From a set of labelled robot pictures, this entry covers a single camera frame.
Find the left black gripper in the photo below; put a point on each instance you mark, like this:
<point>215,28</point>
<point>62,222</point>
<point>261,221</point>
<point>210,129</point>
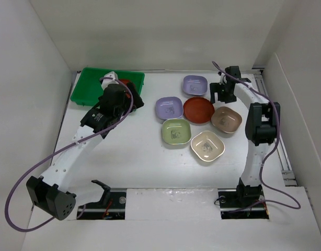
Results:
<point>137,100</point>

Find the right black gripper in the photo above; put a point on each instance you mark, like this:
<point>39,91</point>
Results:
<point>215,87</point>

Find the red round plate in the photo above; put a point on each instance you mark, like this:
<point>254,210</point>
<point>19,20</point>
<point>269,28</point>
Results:
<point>124,81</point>
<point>198,110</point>

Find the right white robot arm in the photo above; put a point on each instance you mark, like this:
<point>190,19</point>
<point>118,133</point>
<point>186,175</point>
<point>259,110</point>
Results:
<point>260,129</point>

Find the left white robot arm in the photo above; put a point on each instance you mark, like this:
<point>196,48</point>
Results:
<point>49,192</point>

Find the green plastic bin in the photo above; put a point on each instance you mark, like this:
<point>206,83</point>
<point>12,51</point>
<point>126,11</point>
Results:
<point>88,87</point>

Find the purple square bowl far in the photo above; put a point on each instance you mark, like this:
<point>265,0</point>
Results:
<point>195,85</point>

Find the purple square bowl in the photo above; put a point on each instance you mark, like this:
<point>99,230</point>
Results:
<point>169,108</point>
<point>195,85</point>

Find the purple square bowl near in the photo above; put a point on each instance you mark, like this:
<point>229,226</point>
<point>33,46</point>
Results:
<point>169,108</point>

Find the pink square bowl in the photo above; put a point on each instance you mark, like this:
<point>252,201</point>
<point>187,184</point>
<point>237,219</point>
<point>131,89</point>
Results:
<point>226,120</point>

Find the green square bowl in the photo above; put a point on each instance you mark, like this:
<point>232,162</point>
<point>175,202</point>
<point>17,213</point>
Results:
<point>176,131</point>

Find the cream square bowl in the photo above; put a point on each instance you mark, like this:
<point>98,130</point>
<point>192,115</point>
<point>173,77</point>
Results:
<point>207,146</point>

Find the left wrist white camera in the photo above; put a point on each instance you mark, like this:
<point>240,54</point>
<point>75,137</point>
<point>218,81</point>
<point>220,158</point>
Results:
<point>107,79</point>

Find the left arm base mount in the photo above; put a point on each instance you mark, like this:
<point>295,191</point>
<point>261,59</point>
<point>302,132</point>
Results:
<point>111,208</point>

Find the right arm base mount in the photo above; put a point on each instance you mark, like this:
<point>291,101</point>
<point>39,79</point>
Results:
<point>234,207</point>

